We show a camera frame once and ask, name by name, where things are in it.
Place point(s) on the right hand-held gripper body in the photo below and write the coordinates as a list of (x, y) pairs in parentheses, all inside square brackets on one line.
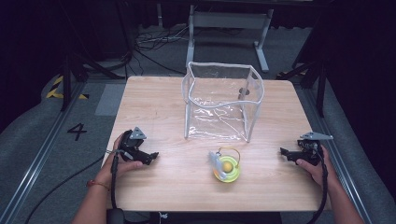
[(309, 147)]

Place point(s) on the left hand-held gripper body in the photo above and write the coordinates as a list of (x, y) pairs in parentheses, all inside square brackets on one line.
[(132, 146)]

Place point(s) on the yellow-green toy teapot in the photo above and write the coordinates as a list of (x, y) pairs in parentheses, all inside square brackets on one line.
[(226, 168)]

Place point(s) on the clear plastic storage bag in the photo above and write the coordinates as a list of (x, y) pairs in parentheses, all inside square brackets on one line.
[(222, 101)]

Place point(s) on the person's left hand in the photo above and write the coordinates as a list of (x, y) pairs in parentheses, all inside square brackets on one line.
[(122, 166)]

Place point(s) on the person's right hand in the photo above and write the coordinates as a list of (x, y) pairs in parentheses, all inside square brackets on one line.
[(317, 172)]

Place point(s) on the black tripod stand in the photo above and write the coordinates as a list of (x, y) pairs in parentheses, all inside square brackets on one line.
[(77, 68), (314, 77)]

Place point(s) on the yellow-black floor tape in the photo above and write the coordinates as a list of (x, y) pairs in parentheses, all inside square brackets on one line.
[(60, 90)]

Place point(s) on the grey metal table frame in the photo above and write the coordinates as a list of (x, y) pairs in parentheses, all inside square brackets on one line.
[(229, 34)]

